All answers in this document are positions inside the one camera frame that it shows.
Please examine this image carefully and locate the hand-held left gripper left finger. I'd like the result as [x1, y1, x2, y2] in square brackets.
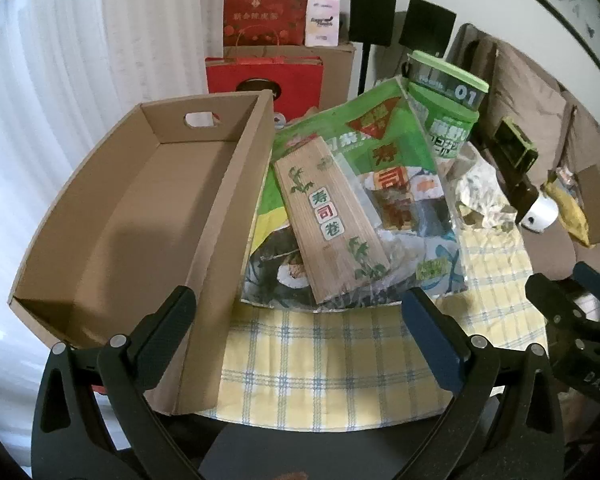
[30, 286, 216, 480]

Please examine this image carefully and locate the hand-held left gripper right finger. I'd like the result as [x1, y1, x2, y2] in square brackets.
[390, 287, 567, 480]

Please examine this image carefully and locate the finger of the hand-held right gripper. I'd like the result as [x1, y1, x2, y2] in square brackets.
[572, 260, 600, 306]
[525, 272, 588, 331]

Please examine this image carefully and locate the bamboo sushi rolling mat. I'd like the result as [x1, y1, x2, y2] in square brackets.
[272, 135, 391, 306]

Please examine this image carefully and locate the green seaweed packet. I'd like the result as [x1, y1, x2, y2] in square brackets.
[240, 76, 468, 313]

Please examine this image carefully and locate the yellow snack packet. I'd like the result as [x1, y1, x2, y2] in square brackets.
[542, 172, 593, 248]

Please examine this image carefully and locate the small brown cardboard box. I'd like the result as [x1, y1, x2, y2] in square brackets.
[579, 164, 600, 245]

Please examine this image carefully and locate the yellow plaid tablecloth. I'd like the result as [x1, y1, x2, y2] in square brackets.
[200, 140, 551, 433]

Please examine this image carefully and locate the crumpled clear plastic bag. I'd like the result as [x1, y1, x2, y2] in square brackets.
[450, 152, 523, 233]

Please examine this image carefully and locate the green snack can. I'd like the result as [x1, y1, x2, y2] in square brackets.
[407, 82, 481, 161]

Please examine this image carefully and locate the brown sofa cover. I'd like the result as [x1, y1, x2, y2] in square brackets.
[445, 22, 600, 271]

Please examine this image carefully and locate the round container with green lid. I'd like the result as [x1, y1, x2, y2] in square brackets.
[400, 50, 490, 111]

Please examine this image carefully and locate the white curtain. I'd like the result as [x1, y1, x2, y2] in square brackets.
[0, 0, 227, 376]

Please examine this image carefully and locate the black speaker on stand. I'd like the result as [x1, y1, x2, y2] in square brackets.
[349, 0, 399, 98]
[399, 0, 457, 57]

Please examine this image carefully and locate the red patterned paper gift bag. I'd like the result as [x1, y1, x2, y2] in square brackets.
[224, 0, 312, 47]

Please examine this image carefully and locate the white and pink carton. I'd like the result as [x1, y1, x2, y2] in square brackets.
[305, 0, 342, 47]

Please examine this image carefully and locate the framed wall picture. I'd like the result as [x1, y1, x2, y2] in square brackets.
[480, 0, 600, 96]

